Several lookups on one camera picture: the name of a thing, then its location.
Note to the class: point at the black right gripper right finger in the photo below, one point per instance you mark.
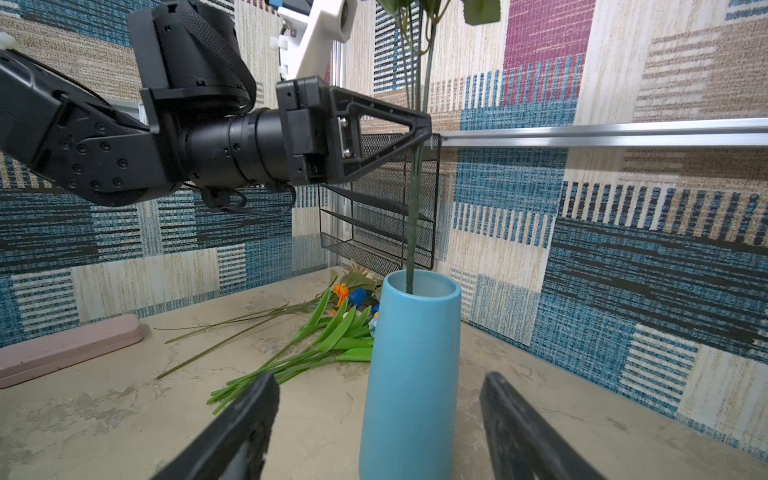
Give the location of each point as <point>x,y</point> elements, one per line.
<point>521,443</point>

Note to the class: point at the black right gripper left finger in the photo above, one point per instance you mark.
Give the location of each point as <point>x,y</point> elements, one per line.
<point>235,444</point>

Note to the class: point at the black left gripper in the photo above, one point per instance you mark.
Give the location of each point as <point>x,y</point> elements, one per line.
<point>331,135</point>

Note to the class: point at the orange marigold flower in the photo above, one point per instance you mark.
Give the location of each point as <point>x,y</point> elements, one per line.
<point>317,308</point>

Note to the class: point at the dusty blue rose bouquet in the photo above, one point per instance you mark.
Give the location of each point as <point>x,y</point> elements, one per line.
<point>416,23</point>

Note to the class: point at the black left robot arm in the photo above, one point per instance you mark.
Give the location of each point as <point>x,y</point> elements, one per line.
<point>203,125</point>

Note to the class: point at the light blue ceramic vase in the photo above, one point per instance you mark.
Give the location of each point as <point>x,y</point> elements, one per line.
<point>411,401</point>

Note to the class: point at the light blue tulip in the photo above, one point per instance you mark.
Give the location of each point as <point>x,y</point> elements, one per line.
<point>343,337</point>

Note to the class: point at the pink tray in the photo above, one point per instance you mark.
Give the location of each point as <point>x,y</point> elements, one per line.
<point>41,356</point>

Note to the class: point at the black wire mesh shelf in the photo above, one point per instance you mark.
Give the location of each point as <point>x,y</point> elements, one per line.
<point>366,221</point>

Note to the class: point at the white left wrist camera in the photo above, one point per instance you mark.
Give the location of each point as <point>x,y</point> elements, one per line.
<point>310,29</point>

